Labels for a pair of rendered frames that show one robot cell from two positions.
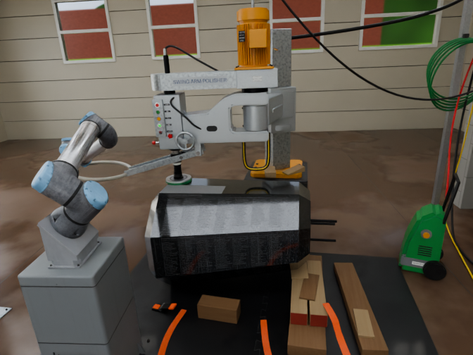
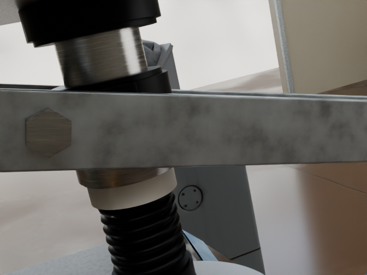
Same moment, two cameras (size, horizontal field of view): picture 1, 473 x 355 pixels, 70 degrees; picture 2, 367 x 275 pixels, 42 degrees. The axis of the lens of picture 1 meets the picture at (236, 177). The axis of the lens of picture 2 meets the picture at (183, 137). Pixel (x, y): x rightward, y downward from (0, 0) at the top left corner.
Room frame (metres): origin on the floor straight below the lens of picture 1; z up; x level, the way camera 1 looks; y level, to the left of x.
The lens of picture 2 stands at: (3.04, 0.39, 1.13)
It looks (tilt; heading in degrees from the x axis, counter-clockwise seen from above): 12 degrees down; 157
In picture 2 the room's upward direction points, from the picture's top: 12 degrees counter-clockwise
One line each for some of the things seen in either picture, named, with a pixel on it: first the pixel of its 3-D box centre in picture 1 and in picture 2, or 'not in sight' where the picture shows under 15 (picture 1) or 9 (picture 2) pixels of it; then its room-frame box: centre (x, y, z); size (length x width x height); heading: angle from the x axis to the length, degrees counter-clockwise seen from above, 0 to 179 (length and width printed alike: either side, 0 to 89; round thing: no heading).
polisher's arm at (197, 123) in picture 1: (221, 122); not in sight; (2.64, 0.10, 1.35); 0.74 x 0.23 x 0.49; 86
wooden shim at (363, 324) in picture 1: (363, 322); not in sight; (1.82, -0.82, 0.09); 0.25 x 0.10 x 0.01; 169
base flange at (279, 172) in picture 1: (277, 167); not in sight; (3.24, -0.42, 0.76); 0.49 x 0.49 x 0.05; 78
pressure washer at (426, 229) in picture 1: (427, 223); not in sight; (2.54, -1.61, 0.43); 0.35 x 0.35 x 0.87; 63
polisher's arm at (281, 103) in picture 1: (271, 106); not in sight; (3.05, -0.34, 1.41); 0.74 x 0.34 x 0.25; 157
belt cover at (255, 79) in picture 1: (213, 82); not in sight; (2.66, 0.14, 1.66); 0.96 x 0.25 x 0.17; 86
